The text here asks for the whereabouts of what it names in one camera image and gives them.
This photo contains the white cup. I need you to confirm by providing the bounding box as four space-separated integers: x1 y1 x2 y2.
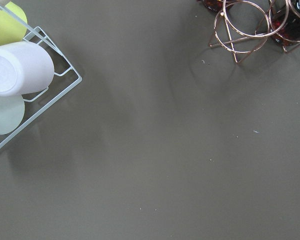
0 95 25 135

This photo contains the back right tea bottle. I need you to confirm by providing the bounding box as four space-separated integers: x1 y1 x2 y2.
197 0 234 13

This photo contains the yellow green cup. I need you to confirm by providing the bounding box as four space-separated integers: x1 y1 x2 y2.
0 0 28 46

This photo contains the pale pink cup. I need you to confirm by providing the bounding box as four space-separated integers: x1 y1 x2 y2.
0 41 55 97

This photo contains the front tea bottle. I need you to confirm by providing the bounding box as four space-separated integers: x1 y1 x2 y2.
272 0 300 46

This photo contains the tea bottle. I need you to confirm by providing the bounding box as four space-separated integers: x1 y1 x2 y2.
272 0 300 46
197 0 234 13

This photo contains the copper wire bottle rack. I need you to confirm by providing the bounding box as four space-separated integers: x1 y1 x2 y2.
208 0 300 64

